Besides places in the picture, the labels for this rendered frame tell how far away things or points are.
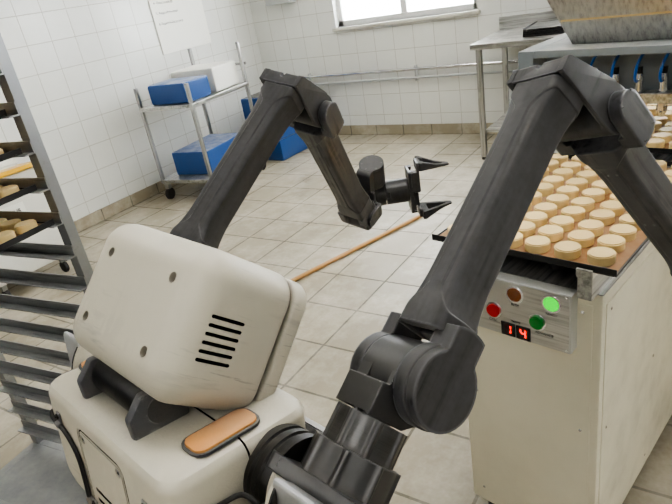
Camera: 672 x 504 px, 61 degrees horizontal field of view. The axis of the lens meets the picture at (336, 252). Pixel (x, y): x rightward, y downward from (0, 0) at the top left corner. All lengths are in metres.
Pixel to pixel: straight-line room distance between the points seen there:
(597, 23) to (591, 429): 1.10
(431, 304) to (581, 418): 0.90
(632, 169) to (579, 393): 0.70
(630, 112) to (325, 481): 0.50
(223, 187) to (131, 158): 4.42
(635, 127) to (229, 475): 0.56
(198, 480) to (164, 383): 0.09
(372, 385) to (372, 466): 0.07
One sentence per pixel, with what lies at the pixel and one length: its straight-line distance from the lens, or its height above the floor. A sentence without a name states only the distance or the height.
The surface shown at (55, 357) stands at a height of 0.59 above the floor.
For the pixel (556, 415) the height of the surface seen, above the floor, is 0.50.
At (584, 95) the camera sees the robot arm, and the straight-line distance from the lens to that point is 0.69.
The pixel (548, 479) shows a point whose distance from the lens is 1.61.
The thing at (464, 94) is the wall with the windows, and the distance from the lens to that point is 5.46.
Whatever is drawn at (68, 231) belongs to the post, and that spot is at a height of 1.01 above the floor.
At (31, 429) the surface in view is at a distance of 2.37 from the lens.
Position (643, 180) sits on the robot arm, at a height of 1.18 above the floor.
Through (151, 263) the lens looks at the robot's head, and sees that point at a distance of 0.59.
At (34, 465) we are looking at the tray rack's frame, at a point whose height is 0.15.
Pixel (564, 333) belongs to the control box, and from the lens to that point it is 1.26.
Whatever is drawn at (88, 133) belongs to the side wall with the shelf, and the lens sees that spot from 5.06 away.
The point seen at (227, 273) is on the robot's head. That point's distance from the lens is 0.53.
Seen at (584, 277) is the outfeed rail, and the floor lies 0.89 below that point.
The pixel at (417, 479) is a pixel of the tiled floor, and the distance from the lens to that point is 1.99.
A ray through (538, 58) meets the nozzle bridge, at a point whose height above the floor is 1.16.
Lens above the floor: 1.46
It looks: 25 degrees down
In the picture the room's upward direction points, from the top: 10 degrees counter-clockwise
